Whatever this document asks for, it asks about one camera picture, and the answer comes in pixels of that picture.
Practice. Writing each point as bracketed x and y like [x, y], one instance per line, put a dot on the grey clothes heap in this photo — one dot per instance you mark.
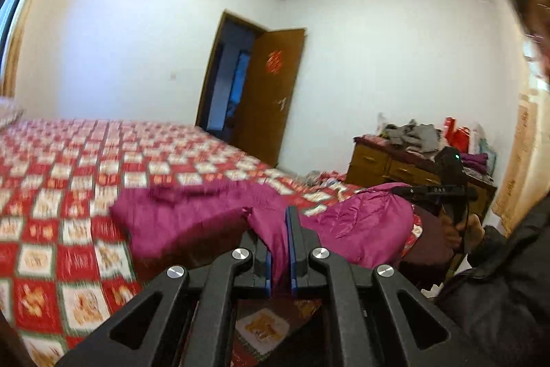
[412, 135]

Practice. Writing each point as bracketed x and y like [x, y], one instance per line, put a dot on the white paper bag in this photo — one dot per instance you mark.
[479, 139]

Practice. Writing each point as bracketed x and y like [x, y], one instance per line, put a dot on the red paper door decoration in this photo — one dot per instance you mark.
[272, 61]

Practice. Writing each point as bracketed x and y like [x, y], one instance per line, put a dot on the red gift bag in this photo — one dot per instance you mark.
[463, 139]
[449, 132]

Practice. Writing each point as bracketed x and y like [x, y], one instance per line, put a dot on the brown door frame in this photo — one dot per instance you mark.
[214, 66]

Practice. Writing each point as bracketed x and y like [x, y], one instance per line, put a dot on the folded purple clothes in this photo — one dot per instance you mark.
[475, 161]

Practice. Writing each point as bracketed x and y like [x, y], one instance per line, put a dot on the pile of clothes on floor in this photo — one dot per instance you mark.
[322, 179]

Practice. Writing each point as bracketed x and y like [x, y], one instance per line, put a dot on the bed with red printed bedspread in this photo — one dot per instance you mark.
[64, 178]

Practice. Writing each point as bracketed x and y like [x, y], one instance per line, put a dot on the wooden desk with drawers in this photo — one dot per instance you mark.
[374, 160]

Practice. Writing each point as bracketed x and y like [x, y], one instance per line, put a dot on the person's dark jacket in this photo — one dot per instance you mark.
[507, 315]

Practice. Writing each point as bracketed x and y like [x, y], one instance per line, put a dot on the person's right forearm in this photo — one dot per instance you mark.
[507, 242]

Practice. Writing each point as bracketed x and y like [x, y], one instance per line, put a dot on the person's right hand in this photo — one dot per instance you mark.
[451, 238]

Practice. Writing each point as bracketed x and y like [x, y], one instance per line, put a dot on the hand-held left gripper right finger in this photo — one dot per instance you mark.
[294, 246]

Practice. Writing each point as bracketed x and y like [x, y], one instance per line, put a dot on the striped pillow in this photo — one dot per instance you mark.
[8, 111]

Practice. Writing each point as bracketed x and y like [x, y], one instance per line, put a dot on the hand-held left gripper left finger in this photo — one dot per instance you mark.
[268, 276]

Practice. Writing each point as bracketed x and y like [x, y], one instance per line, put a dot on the brown wooden door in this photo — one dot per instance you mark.
[262, 113]

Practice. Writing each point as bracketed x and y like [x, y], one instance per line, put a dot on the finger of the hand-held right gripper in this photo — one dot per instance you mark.
[412, 191]

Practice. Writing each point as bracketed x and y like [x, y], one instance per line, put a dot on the magenta puffer jacket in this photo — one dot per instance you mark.
[206, 216]

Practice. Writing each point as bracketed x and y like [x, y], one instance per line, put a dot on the person's head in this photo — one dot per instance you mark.
[533, 6]

